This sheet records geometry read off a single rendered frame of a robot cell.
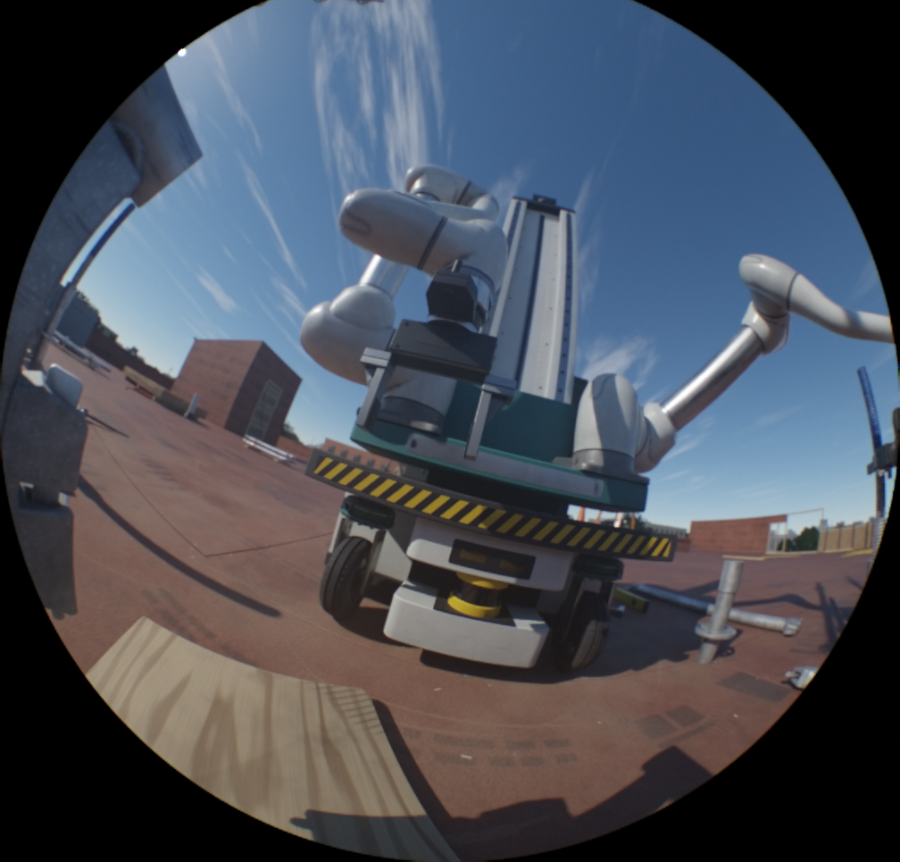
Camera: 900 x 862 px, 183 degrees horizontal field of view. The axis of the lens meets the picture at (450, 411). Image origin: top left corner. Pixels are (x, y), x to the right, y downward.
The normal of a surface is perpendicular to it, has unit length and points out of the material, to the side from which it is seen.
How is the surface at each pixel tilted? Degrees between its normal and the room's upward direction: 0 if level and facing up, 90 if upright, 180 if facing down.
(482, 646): 90
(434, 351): 90
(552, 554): 90
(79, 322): 90
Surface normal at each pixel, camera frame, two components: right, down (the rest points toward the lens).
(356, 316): 0.30, -0.10
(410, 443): -0.04, -0.33
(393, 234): -0.04, 0.65
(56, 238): 0.96, 0.26
